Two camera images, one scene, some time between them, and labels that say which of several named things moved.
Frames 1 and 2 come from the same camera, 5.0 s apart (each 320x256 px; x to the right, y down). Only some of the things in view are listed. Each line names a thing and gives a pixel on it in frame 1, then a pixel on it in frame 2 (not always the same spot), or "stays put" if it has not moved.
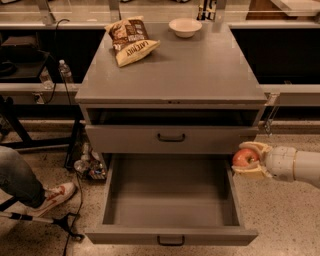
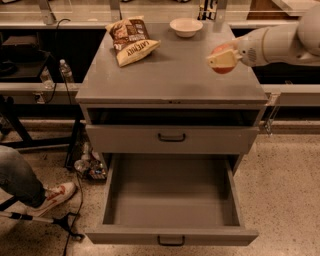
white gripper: x=279 y=162 → x=250 y=50
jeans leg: x=18 y=181 stays put
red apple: x=244 y=156 → x=219 y=49
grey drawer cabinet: x=187 y=96 stays put
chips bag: x=130 y=39 stays put
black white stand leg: x=62 y=220 stays put
